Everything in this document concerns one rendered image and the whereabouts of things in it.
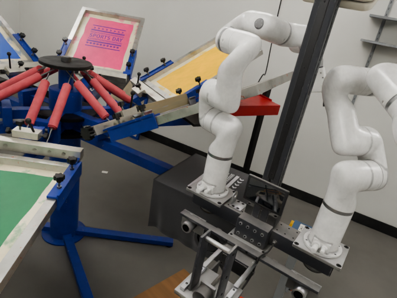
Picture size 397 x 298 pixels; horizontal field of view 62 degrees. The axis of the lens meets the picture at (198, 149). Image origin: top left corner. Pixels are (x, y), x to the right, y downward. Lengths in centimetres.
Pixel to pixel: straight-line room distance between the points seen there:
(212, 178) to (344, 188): 46
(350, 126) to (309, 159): 264
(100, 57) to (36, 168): 154
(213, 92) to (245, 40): 20
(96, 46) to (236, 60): 221
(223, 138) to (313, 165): 263
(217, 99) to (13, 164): 105
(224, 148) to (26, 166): 97
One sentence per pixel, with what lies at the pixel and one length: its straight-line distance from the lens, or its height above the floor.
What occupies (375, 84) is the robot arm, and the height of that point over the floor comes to 168.
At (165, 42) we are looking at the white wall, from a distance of 415.
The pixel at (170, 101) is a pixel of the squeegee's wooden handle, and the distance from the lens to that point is 179.
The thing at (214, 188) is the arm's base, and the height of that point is 117.
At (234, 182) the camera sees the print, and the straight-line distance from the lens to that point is 179.
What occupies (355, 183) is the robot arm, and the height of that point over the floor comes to 141.
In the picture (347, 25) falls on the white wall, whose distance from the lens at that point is 347.
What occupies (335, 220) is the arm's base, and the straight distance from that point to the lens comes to 110.
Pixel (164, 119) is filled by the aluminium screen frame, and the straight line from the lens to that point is 144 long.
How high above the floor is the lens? 180
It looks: 24 degrees down
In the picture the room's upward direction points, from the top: 11 degrees clockwise
